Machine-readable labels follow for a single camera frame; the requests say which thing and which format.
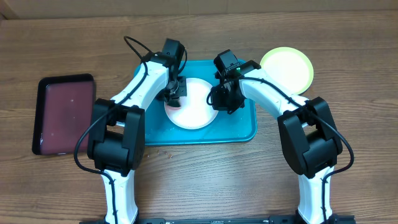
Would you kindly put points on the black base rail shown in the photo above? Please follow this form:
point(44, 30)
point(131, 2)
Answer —
point(273, 219)

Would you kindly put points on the black tray with maroon liner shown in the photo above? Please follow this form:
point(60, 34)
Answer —
point(63, 112)

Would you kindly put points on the red and green sponge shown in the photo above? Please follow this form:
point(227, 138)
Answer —
point(174, 105)

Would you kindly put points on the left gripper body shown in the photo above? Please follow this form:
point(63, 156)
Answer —
point(174, 89)

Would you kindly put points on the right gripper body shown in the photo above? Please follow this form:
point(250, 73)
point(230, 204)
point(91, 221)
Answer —
point(226, 101)

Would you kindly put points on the yellow-green plate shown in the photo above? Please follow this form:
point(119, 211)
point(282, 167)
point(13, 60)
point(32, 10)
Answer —
point(289, 67)

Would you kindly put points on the white plate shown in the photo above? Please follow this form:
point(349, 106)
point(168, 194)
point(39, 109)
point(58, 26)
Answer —
point(194, 112)

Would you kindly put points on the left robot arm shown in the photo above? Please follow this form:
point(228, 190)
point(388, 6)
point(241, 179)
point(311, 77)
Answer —
point(116, 135)

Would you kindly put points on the teal plastic serving tray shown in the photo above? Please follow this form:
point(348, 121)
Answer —
point(237, 127)

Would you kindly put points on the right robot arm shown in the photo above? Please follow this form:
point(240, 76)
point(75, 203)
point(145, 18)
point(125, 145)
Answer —
point(307, 130)

